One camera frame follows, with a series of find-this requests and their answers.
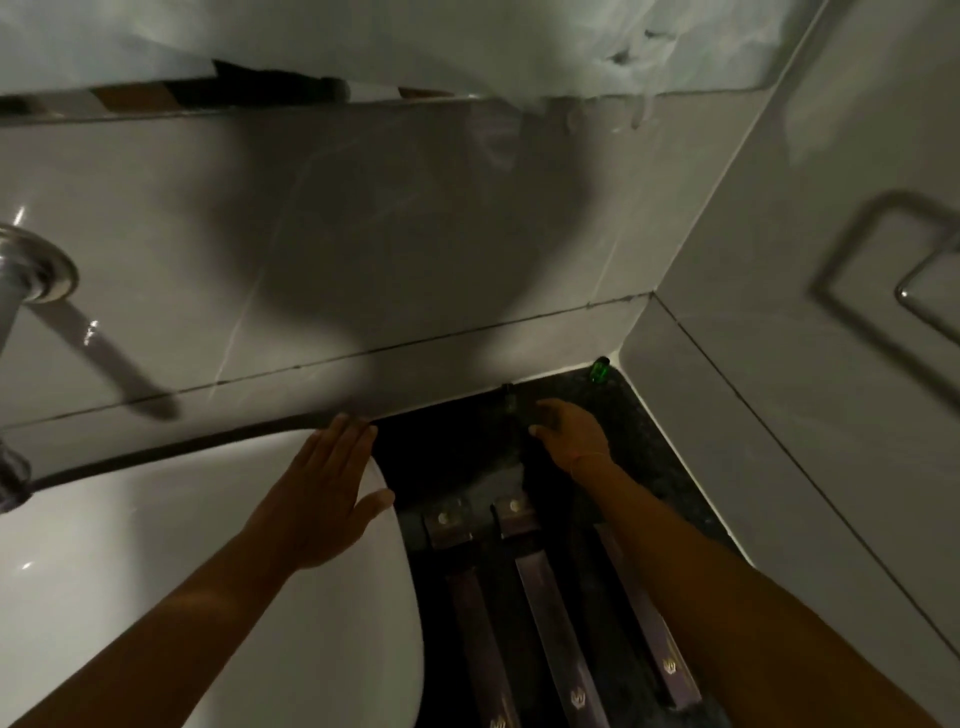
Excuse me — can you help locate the person's right hand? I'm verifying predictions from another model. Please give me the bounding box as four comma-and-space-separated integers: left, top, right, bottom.
528, 397, 613, 478

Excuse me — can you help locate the person's left hand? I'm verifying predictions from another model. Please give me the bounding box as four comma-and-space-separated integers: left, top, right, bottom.
239, 412, 397, 575

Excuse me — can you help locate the small brown box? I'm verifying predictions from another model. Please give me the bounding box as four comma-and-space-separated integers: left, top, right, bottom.
491, 493, 543, 540
422, 494, 475, 553

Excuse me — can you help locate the white ceramic sink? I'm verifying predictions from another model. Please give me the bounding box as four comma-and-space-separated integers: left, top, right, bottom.
0, 427, 425, 728

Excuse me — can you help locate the long brown box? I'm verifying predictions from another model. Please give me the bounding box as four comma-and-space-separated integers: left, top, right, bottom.
513, 551, 610, 728
443, 566, 523, 728
594, 521, 704, 712

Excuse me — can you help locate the person's left forearm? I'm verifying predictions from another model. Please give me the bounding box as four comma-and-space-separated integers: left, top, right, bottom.
11, 536, 294, 728

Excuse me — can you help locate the person's right forearm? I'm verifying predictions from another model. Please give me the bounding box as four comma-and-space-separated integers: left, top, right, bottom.
577, 458, 943, 728

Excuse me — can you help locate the black granite countertop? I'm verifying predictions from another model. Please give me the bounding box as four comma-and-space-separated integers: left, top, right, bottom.
29, 363, 751, 728

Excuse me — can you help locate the chrome towel ring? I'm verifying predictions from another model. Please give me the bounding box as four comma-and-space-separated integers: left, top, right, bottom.
893, 232, 960, 335

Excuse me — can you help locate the chrome wall faucet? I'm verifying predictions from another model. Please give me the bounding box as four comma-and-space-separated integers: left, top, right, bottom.
0, 223, 80, 511

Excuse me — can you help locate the wall mirror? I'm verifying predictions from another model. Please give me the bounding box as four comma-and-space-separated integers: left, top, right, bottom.
0, 0, 826, 125

